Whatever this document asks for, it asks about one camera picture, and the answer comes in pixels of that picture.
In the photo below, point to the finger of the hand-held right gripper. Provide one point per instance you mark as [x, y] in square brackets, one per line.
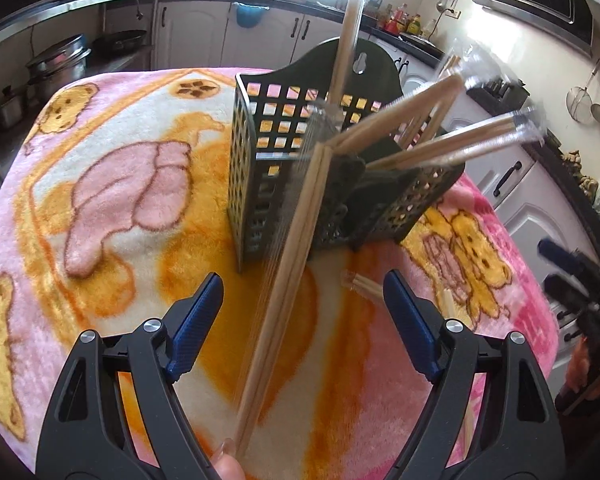
[565, 290]
[557, 255]

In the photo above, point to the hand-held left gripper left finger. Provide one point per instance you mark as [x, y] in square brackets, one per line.
[195, 325]

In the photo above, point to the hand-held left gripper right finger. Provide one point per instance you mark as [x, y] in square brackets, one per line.
[410, 325]

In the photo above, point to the black perforated utensil holder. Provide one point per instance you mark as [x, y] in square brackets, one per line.
[250, 170]

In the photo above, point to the person's right hand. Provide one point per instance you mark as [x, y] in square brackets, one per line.
[580, 370]

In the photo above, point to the person's left hand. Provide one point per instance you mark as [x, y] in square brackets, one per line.
[230, 470]

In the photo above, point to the pink printed blanket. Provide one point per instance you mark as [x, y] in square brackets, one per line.
[130, 285]

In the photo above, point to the hanging metal strainer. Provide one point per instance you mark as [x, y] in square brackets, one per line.
[578, 104]

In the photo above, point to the gas stove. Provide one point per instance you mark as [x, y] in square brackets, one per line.
[500, 91]

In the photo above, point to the group of condiment bottles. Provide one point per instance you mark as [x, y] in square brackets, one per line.
[405, 19]

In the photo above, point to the small steel pot with lid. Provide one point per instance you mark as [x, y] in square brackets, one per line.
[11, 106]

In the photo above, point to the dark frying pan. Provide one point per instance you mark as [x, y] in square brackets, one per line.
[120, 41]

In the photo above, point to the white kitchen base cabinets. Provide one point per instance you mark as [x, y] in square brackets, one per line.
[190, 30]

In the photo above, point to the large steel basin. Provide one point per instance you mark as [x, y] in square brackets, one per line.
[60, 59]

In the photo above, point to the blue plastic basin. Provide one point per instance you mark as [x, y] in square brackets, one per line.
[250, 14]

